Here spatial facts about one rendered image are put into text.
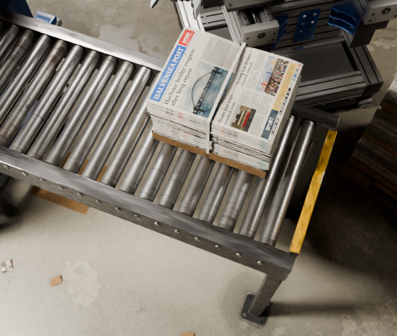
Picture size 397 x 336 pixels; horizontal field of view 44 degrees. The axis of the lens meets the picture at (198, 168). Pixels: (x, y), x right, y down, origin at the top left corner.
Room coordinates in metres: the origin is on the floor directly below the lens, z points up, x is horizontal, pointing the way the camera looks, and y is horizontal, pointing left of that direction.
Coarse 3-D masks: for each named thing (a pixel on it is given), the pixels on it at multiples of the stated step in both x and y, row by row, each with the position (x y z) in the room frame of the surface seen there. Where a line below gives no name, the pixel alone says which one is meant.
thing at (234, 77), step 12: (252, 48) 0.94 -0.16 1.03; (228, 60) 0.90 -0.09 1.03; (240, 60) 0.90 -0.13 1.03; (240, 72) 0.86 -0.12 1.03; (216, 84) 0.82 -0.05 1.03; (228, 84) 0.82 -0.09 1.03; (216, 96) 0.78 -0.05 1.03; (228, 96) 0.78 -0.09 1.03; (204, 108) 0.74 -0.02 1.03; (216, 108) 0.74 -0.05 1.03; (204, 120) 0.70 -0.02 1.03; (216, 120) 0.70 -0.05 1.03; (204, 132) 0.70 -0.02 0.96; (216, 132) 0.69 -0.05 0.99; (204, 144) 0.71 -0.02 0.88; (216, 144) 0.70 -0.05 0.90
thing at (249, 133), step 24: (264, 72) 0.86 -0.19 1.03; (288, 72) 0.86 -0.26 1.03; (240, 96) 0.78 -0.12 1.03; (264, 96) 0.78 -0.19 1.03; (288, 96) 0.78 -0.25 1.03; (240, 120) 0.70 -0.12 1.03; (264, 120) 0.70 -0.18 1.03; (240, 144) 0.66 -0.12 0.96; (264, 144) 0.63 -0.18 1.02; (264, 168) 0.63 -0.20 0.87
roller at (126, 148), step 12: (144, 108) 0.89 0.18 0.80; (132, 120) 0.85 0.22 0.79; (144, 120) 0.85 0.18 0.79; (132, 132) 0.80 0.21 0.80; (120, 144) 0.76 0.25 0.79; (132, 144) 0.76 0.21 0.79; (120, 156) 0.71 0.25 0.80; (108, 168) 0.67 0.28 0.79; (120, 168) 0.67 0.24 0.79; (108, 180) 0.63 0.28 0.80
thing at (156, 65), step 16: (0, 16) 1.29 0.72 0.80; (16, 16) 1.29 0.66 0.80; (48, 32) 1.21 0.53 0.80; (64, 32) 1.21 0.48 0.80; (96, 48) 1.14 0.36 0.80; (112, 48) 1.14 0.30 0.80; (144, 64) 1.07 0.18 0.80; (160, 64) 1.07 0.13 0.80; (304, 112) 0.87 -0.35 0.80; (320, 112) 0.87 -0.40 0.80; (320, 128) 0.82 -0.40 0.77
